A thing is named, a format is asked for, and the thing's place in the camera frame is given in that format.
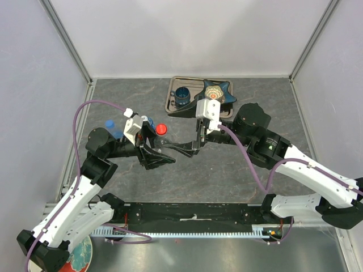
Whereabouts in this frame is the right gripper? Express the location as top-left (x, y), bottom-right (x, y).
top-left (163, 95), bottom-right (252, 158)

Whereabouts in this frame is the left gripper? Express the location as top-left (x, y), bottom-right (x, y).
top-left (105, 121), bottom-right (176, 169)

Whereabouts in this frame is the clear unlabelled plastic bottle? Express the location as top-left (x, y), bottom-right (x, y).
top-left (153, 135), bottom-right (173, 156)

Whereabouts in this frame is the red bottle cap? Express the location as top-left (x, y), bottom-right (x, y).
top-left (155, 124), bottom-right (168, 135)

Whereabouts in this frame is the labelled clear water bottle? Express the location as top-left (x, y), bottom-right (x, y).
top-left (141, 116), bottom-right (155, 131)

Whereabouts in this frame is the blue tinted plastic bottle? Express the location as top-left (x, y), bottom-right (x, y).
top-left (106, 124), bottom-right (124, 139)

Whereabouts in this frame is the blue bottle cap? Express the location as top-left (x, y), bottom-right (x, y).
top-left (105, 120), bottom-right (115, 129)

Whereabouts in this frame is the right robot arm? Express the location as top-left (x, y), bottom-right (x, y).
top-left (170, 99), bottom-right (362, 230)

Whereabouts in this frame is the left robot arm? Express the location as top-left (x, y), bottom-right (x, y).
top-left (16, 121), bottom-right (175, 271)

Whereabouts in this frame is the blue ceramic cup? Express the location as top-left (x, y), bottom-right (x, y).
top-left (170, 87), bottom-right (191, 107)

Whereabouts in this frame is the patterned small bowl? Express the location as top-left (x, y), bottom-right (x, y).
top-left (204, 86), bottom-right (224, 102)

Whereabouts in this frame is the blue star-shaped plate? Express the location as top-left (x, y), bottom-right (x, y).
top-left (194, 79), bottom-right (237, 104)

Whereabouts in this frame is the red floral plate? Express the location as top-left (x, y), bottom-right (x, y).
top-left (60, 236), bottom-right (93, 272)

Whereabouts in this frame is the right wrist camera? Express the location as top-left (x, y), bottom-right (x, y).
top-left (196, 98), bottom-right (222, 135)

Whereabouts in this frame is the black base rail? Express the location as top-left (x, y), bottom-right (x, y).
top-left (117, 202), bottom-right (267, 233)

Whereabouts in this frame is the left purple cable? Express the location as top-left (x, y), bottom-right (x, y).
top-left (24, 99), bottom-right (153, 272)

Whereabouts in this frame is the purple cable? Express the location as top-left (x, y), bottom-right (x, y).
top-left (24, 99), bottom-right (153, 272)
top-left (217, 124), bottom-right (363, 246)

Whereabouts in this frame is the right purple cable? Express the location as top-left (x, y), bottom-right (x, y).
top-left (217, 124), bottom-right (363, 246)

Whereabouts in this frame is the white cable duct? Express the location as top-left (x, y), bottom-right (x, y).
top-left (90, 226), bottom-right (288, 241)

